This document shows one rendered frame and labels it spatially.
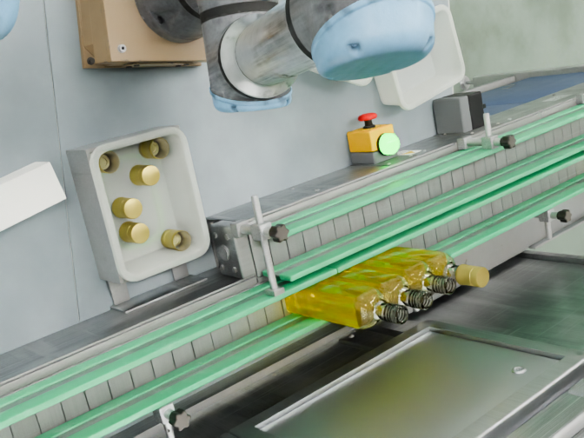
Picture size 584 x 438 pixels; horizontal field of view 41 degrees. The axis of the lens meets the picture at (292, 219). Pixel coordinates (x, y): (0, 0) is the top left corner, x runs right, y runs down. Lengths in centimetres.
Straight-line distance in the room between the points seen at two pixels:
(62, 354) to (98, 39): 48
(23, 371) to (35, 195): 26
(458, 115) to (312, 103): 37
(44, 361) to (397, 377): 55
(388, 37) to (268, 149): 83
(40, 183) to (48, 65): 20
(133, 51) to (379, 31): 62
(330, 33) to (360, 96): 96
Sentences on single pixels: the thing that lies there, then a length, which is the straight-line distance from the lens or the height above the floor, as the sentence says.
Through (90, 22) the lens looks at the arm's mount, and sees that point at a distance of 130.
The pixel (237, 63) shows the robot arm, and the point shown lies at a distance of 106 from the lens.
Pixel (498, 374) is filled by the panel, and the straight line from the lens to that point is 127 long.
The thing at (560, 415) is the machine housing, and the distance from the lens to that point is 116.
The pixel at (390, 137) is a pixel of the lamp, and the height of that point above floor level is 85.
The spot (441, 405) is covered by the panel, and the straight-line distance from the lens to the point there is 121.
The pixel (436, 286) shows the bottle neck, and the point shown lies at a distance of 129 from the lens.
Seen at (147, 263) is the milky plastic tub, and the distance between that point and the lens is 131.
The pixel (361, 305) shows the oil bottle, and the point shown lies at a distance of 123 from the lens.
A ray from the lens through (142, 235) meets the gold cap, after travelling 130.
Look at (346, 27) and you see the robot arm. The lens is 71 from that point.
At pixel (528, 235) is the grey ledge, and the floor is 88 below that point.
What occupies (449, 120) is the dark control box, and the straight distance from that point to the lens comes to 180.
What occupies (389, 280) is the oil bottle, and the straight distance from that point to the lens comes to 129.
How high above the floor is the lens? 196
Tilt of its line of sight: 51 degrees down
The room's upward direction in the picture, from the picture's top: 95 degrees clockwise
